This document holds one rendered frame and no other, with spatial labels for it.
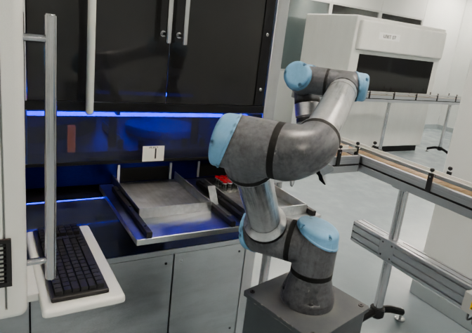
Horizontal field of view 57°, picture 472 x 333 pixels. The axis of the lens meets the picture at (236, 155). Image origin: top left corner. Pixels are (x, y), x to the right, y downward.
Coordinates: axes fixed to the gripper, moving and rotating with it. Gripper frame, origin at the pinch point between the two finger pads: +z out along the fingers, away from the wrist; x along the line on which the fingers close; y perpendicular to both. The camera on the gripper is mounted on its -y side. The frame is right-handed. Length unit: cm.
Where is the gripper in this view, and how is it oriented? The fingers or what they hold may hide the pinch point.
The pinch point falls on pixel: (307, 186)
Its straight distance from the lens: 130.8
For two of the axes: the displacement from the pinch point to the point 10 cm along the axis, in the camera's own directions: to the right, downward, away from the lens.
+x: 7.7, 0.1, 6.4
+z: 0.5, 10.0, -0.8
